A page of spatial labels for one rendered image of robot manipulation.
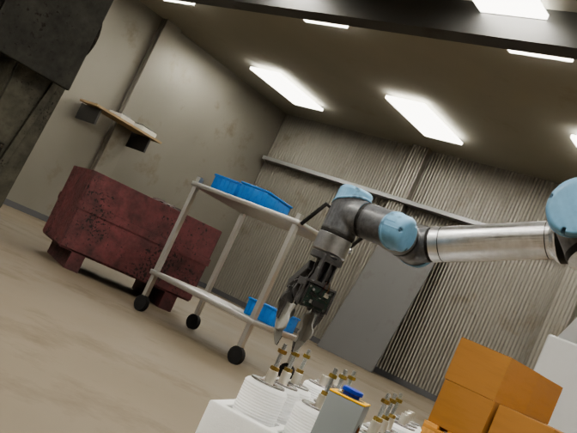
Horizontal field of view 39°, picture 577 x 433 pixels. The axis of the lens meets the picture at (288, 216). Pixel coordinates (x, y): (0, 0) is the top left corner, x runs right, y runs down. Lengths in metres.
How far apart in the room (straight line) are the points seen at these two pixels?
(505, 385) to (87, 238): 2.80
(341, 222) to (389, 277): 9.95
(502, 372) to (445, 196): 7.45
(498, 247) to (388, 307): 9.74
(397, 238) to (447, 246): 0.13
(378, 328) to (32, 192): 5.07
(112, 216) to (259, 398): 3.95
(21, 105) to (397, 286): 6.17
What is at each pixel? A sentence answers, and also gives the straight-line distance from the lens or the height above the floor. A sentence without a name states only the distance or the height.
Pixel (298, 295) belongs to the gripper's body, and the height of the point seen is 0.44.
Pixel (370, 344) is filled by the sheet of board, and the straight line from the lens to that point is 11.24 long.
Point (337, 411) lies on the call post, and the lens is 1.47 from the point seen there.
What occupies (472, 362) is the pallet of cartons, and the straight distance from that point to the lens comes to 4.86.
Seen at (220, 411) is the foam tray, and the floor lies 0.17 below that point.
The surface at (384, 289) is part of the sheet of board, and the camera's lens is 11.54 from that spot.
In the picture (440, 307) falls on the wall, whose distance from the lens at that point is 11.53.
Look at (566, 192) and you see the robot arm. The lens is 1.47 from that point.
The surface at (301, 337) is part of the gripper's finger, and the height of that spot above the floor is 0.37.
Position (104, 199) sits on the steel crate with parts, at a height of 0.52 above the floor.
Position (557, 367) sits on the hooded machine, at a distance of 7.19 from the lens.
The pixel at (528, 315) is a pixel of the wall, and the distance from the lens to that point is 11.05.
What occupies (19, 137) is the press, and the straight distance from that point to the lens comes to 7.31.
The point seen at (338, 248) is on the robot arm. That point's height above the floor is 0.56.
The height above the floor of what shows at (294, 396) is 0.24.
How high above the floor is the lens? 0.43
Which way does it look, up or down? 5 degrees up
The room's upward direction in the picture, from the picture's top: 25 degrees clockwise
